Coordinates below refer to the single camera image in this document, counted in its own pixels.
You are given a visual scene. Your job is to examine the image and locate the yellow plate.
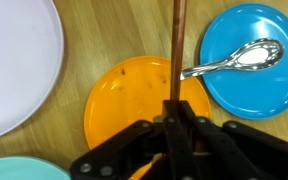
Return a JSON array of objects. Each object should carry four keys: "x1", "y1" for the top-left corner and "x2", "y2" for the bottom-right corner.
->
[{"x1": 83, "y1": 55, "x2": 213, "y2": 180}]

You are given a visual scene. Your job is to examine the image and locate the brown wooden spoon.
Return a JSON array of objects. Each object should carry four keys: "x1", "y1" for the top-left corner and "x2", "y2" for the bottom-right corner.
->
[{"x1": 169, "y1": 0, "x2": 188, "y2": 102}]

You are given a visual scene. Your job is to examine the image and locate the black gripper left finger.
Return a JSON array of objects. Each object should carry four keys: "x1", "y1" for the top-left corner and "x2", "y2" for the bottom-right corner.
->
[{"x1": 69, "y1": 99, "x2": 198, "y2": 180}]

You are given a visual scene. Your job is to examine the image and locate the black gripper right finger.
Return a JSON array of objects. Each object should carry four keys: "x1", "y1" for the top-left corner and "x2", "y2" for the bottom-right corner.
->
[{"x1": 179, "y1": 100, "x2": 288, "y2": 180}]

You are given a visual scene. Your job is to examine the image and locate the silver slotted spoon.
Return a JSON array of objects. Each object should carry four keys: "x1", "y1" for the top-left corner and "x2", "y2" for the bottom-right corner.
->
[{"x1": 179, "y1": 37, "x2": 285, "y2": 81}]

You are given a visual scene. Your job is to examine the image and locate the light blue plate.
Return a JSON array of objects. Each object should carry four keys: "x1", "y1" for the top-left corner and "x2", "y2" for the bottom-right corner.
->
[{"x1": 0, "y1": 155, "x2": 72, "y2": 180}]

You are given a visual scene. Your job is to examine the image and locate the large pink plate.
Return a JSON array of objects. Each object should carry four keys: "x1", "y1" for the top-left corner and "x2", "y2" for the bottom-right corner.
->
[{"x1": 0, "y1": 0, "x2": 65, "y2": 143}]

